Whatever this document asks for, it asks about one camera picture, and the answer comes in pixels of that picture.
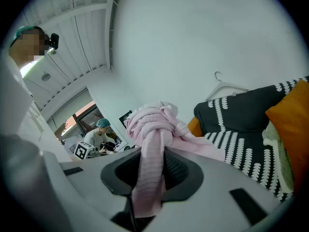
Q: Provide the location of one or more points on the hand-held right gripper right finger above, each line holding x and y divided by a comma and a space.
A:
217, 202

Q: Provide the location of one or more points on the person's white t-shirt torso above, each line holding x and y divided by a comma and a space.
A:
17, 100

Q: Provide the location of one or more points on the black head-mounted camera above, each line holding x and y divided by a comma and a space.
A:
54, 40

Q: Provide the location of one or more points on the black picture frame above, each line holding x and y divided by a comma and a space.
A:
125, 117

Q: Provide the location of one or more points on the white clothes hanger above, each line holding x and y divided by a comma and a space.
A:
224, 87

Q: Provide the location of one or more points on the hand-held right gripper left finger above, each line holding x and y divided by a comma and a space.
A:
84, 197

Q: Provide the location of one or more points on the green white fleece blanket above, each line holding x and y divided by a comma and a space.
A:
277, 149

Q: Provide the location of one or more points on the pink cloth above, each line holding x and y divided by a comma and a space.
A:
152, 129

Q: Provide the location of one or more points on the black white patterned sofa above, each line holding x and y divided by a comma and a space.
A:
241, 110

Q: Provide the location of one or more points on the round ceiling fixture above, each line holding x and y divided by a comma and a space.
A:
46, 76

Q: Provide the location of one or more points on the person's head with teal cap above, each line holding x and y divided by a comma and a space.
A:
24, 47

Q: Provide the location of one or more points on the orange cushion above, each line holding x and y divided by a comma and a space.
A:
289, 120

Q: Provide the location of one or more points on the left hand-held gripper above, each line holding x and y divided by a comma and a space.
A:
80, 150

